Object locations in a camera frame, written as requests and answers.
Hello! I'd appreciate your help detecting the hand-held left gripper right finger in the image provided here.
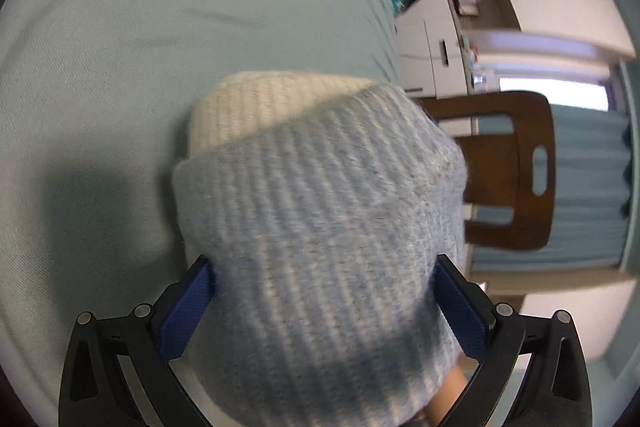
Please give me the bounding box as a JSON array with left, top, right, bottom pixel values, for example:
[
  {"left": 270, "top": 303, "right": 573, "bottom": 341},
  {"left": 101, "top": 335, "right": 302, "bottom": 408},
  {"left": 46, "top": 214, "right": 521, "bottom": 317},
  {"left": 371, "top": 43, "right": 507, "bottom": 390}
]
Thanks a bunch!
[{"left": 434, "top": 253, "right": 593, "bottom": 427}]

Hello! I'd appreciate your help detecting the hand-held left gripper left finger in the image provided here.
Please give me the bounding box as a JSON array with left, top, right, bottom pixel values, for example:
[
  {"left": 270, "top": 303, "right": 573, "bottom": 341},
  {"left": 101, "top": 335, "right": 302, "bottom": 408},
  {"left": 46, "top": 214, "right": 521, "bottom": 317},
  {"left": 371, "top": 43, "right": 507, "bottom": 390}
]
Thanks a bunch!
[{"left": 59, "top": 254, "right": 216, "bottom": 427}]

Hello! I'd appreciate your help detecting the cream and blue knit sweater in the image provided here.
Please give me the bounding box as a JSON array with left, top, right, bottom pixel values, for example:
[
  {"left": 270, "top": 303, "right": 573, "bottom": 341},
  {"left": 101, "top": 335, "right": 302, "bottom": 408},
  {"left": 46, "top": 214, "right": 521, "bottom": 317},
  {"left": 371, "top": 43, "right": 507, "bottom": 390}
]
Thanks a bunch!
[{"left": 171, "top": 69, "right": 468, "bottom": 427}]

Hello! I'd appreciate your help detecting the brown wooden chair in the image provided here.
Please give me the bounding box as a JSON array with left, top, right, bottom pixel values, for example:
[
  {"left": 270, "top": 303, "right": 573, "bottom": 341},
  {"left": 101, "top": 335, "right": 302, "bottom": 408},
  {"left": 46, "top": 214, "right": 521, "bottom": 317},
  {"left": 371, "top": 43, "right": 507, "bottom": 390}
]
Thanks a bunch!
[{"left": 420, "top": 91, "right": 557, "bottom": 253}]

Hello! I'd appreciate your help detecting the teal curtain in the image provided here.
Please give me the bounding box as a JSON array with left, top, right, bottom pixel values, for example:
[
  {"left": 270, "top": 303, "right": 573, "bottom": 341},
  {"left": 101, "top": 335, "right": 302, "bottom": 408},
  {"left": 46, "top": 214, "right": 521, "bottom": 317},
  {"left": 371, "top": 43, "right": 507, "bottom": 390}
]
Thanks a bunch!
[{"left": 470, "top": 104, "right": 632, "bottom": 275}]

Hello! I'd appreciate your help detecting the window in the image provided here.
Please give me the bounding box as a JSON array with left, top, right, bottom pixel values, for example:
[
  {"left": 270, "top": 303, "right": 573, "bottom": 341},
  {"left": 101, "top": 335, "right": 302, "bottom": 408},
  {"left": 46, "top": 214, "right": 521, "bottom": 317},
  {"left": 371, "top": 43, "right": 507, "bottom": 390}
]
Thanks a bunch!
[{"left": 499, "top": 77, "right": 612, "bottom": 112}]

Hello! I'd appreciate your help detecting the white low cabinet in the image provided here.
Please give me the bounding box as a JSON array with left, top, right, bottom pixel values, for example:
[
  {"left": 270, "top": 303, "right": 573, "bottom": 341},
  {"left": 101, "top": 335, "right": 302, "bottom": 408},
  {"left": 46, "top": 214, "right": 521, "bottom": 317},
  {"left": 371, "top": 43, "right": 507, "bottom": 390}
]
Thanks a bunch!
[{"left": 372, "top": 0, "right": 488, "bottom": 100}]

